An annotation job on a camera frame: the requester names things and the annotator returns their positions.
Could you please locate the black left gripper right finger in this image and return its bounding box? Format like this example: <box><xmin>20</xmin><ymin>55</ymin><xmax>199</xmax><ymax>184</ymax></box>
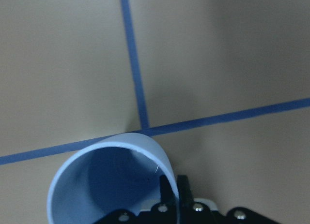
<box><xmin>177</xmin><ymin>175</ymin><xmax>194</xmax><ymax>209</ymax></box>

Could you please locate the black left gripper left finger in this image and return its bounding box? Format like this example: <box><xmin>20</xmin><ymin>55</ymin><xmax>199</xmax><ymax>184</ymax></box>
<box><xmin>159</xmin><ymin>175</ymin><xmax>176</xmax><ymax>207</ymax></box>

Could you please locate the blue cup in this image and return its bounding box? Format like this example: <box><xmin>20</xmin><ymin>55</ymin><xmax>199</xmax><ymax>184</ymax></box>
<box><xmin>46</xmin><ymin>133</ymin><xmax>179</xmax><ymax>224</ymax></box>

